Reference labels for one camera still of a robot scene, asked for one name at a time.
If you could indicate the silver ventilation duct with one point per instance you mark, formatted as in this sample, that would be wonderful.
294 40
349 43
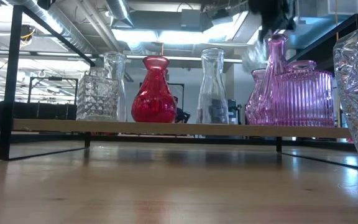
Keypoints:
120 11

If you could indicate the wide pink ribbed glass jar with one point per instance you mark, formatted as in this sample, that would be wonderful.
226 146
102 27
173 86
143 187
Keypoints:
303 99

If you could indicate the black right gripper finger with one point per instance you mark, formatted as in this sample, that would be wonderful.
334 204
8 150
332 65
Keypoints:
283 14
261 15

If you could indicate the clear diamond-cut square vase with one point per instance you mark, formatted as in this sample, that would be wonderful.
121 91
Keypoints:
96 99

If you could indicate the grey ceiling unit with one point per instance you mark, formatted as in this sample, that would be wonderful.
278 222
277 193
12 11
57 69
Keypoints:
194 20

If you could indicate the clear glass carafe vase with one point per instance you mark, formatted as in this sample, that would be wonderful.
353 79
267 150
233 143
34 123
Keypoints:
115 65

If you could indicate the red glass bulb vase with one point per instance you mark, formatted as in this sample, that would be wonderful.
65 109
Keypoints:
154 99

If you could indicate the tall pink ribbed glass vase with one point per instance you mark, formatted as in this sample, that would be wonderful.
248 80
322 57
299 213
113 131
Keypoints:
277 53

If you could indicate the black background cabinet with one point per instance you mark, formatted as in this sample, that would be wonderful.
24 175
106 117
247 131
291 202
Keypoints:
42 112

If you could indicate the clear glass bottle vase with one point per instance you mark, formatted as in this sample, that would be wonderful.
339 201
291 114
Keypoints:
213 77

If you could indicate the black metal table frame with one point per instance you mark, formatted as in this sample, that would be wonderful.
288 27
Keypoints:
42 138

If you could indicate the black equipment stand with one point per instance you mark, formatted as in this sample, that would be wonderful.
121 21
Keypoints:
237 112

